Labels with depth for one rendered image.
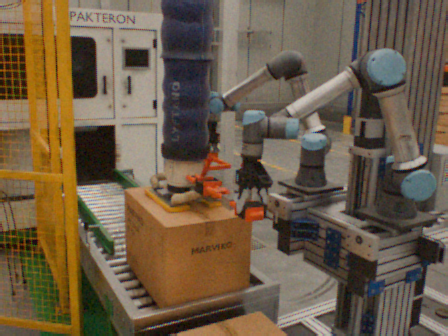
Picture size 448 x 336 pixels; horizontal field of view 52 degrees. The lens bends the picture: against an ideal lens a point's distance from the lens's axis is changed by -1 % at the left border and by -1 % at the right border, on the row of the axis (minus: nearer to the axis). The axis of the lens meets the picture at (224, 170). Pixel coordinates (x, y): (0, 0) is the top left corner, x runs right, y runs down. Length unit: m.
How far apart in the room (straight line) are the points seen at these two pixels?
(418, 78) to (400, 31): 0.21
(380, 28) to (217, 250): 1.16
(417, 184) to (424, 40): 0.67
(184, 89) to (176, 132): 0.19
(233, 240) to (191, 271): 0.22
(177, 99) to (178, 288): 0.80
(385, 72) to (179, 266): 1.08
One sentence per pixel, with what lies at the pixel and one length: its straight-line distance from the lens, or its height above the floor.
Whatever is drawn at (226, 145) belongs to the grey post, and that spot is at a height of 0.67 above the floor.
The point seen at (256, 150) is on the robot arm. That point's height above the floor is 1.30.
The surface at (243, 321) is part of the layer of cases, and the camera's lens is 2.04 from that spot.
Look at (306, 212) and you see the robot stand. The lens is 2.20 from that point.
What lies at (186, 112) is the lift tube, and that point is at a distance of 2.04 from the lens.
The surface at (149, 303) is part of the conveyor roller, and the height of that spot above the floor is 0.53.
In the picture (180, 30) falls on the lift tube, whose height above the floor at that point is 1.72.
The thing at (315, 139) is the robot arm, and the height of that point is 1.26.
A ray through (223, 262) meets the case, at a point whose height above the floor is 0.75.
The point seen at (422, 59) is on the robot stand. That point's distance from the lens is 2.11.
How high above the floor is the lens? 1.61
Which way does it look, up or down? 14 degrees down
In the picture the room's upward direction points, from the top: 2 degrees clockwise
